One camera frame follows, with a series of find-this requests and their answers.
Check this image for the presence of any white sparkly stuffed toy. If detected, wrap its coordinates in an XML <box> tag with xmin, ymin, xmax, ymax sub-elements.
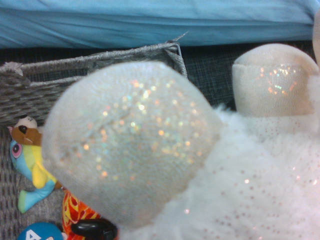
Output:
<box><xmin>41</xmin><ymin>9</ymin><xmax>320</xmax><ymax>240</ymax></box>

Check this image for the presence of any glossy black plastic toy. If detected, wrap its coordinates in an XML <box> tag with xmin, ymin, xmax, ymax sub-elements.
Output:
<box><xmin>70</xmin><ymin>217</ymin><xmax>119</xmax><ymax>240</ymax></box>

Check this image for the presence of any grey woven basket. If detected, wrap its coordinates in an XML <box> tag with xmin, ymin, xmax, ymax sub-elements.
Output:
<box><xmin>0</xmin><ymin>31</ymin><xmax>190</xmax><ymax>240</ymax></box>

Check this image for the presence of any light blue bed sheet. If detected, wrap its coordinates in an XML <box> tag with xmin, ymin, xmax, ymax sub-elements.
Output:
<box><xmin>0</xmin><ymin>0</ymin><xmax>320</xmax><ymax>50</ymax></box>

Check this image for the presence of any orange flame pattern plush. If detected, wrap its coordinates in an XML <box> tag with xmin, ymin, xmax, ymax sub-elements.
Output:
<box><xmin>61</xmin><ymin>187</ymin><xmax>103</xmax><ymax>240</ymax></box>

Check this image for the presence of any blue and yellow plush animal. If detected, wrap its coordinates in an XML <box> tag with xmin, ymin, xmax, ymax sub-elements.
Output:
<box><xmin>9</xmin><ymin>139</ymin><xmax>63</xmax><ymax>215</ymax></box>

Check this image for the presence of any brown and white plush animal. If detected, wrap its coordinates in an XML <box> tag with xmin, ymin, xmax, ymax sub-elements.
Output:
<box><xmin>7</xmin><ymin>114</ymin><xmax>44</xmax><ymax>147</ymax></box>

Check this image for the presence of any blue superhero plush ball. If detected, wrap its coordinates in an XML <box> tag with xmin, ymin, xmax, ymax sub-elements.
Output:
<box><xmin>16</xmin><ymin>221</ymin><xmax>65</xmax><ymax>240</ymax></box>

